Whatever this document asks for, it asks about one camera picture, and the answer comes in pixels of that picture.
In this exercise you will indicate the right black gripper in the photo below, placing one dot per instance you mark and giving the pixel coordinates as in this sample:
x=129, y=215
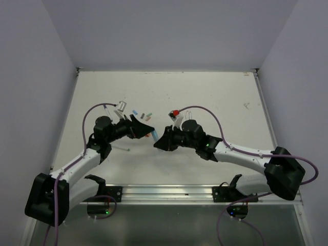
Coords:
x=166, y=141

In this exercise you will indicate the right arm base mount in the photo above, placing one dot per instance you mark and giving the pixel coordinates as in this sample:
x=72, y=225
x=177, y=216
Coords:
x=227, y=192

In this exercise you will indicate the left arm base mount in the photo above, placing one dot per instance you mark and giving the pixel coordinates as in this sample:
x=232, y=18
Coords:
x=103, y=204

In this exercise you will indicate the aluminium rail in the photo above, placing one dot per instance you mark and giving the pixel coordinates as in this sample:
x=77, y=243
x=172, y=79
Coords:
x=148, y=194

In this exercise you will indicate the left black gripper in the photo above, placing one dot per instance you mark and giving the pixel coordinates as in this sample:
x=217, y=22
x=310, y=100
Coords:
x=139, y=129

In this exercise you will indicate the light blue highlighter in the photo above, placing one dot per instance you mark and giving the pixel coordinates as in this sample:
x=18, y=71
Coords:
x=156, y=138

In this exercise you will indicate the teal pen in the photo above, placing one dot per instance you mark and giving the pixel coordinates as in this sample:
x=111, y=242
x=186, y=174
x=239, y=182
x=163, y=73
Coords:
x=121, y=148

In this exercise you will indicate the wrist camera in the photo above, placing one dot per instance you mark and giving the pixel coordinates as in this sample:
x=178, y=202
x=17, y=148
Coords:
x=119, y=109
x=176, y=117

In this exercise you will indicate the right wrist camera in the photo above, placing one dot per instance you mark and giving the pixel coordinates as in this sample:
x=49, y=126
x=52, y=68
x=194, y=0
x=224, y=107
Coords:
x=176, y=117

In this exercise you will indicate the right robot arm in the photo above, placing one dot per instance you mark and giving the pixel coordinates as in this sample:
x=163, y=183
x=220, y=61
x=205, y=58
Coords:
x=277, y=171

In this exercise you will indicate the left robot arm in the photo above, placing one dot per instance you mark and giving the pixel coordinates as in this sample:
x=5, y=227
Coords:
x=53, y=195

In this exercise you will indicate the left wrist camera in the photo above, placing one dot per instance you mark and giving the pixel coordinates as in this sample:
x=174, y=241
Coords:
x=119, y=109

